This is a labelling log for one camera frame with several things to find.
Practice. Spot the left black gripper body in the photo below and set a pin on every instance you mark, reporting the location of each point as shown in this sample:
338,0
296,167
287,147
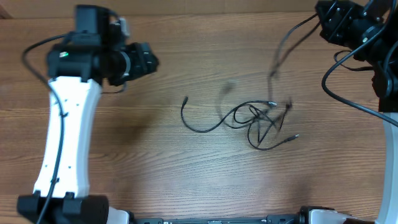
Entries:
140,63

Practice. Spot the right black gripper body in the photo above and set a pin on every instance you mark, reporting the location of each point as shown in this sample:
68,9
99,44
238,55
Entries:
346,30

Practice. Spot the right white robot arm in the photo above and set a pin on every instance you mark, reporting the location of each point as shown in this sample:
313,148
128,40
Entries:
370,34

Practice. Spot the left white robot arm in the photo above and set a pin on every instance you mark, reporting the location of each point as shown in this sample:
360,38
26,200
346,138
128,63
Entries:
78,62

